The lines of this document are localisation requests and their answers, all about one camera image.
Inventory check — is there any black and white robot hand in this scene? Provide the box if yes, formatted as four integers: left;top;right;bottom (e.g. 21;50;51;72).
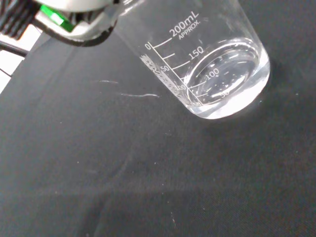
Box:
0;0;124;48

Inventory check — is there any black bench cloth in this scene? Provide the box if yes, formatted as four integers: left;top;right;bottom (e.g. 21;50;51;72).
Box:
0;0;316;237

